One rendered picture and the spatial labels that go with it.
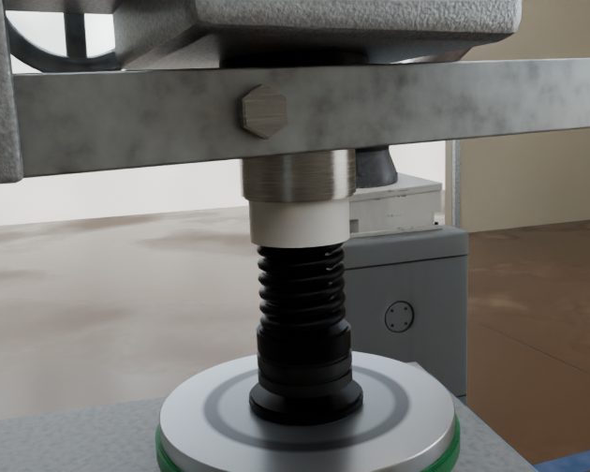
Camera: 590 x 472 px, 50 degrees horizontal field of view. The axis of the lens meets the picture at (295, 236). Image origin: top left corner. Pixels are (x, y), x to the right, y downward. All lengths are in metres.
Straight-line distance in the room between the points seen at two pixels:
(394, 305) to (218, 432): 1.11
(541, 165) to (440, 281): 5.50
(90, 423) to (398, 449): 0.31
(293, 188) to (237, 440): 0.17
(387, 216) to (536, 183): 5.51
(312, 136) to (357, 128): 0.03
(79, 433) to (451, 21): 0.45
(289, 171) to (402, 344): 1.19
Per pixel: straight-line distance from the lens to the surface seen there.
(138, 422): 0.60
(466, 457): 0.53
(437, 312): 1.58
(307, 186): 0.40
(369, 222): 1.51
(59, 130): 0.33
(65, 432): 0.61
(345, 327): 0.45
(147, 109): 0.34
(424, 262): 1.53
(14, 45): 0.55
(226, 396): 0.49
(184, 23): 0.32
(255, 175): 0.41
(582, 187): 7.40
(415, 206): 1.56
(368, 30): 0.34
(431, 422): 0.45
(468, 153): 6.45
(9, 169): 0.31
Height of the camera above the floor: 1.11
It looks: 10 degrees down
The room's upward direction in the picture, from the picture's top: 2 degrees counter-clockwise
